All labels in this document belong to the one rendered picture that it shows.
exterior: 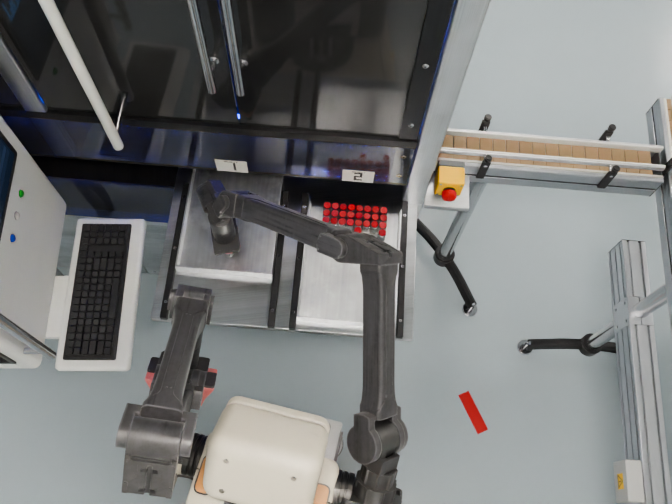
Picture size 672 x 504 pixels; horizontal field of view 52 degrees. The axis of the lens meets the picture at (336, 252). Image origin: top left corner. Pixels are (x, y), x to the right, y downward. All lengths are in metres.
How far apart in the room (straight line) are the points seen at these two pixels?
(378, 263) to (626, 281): 1.30
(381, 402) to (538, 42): 2.52
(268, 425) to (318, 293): 0.63
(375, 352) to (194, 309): 0.36
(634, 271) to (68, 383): 2.08
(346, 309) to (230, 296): 0.31
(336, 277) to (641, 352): 1.04
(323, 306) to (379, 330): 0.53
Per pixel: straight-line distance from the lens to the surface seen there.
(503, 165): 2.05
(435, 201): 2.01
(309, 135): 1.70
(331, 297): 1.87
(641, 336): 2.42
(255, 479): 1.30
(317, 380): 2.71
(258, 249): 1.92
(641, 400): 2.36
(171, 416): 1.11
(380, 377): 1.36
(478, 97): 3.33
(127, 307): 2.00
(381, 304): 1.33
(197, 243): 1.95
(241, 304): 1.87
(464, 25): 1.37
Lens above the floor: 2.65
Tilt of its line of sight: 68 degrees down
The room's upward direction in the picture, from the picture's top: 5 degrees clockwise
